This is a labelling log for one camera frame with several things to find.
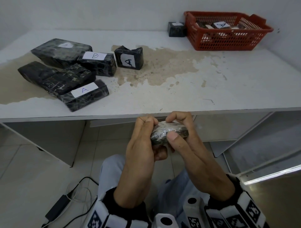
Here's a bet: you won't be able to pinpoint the light blue jeans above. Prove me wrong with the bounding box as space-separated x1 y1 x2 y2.
97 154 212 228

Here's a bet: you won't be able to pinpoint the wrist band with markers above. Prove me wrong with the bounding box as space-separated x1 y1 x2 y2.
87 187 151 228
204 173 271 228

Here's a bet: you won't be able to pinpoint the small black foil-wrapped block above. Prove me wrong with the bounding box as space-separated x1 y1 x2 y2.
150 121 189 146

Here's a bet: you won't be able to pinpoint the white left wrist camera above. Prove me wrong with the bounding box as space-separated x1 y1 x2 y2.
153 213 180 228

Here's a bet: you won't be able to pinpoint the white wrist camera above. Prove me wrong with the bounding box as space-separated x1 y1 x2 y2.
183 196 205 228
153 213 180 228

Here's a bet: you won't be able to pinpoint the black wrapped package pointed-letter label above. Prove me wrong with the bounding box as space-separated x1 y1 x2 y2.
59 79 110 112

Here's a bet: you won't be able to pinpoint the black wrapped package curved-letter label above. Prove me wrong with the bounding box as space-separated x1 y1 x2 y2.
77 51 117 77

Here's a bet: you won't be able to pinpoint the right wrist band with markers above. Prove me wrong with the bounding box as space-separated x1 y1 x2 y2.
204 173 271 228

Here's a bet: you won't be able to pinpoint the white table support panel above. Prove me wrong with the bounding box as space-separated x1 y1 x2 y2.
0 121 86 168

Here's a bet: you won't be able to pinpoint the person's left hand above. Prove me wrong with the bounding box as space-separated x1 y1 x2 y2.
113 116 168 209

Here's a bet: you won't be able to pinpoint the black cable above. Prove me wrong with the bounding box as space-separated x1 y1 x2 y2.
41 176 99 228

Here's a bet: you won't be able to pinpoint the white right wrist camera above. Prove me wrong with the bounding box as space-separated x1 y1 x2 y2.
183 196 205 228

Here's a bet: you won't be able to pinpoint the labelled dark block in basket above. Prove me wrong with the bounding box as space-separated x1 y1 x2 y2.
211 21 233 30

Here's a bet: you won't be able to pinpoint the shiny metal sheet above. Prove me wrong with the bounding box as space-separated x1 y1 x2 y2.
242 164 301 228

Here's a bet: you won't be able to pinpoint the small black box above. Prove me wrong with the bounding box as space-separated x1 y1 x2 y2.
168 22 187 38

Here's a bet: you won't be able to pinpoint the large black wrapped package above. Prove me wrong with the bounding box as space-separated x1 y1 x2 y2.
31 39 93 69

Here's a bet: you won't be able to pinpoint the left wrist band with markers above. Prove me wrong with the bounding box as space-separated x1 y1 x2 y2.
87 187 151 228

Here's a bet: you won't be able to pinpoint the white cable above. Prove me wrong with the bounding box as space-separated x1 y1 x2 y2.
66 183 97 203

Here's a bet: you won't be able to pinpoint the red plastic mesh basket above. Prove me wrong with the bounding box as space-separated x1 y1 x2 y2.
184 11 274 51

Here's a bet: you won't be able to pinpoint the white slanted shelf frame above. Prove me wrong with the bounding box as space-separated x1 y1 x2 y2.
195 111 301 179

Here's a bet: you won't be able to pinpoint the black power adapter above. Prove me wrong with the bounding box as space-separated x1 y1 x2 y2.
45 194 69 221

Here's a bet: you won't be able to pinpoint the short black package white label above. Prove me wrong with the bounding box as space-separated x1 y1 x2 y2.
114 45 144 70

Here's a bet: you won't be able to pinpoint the long black wrapped package unlabelled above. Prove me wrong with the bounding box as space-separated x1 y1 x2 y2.
18 61 96 96

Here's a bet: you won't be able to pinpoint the person's right hand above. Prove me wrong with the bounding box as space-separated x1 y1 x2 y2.
165 111 236 202

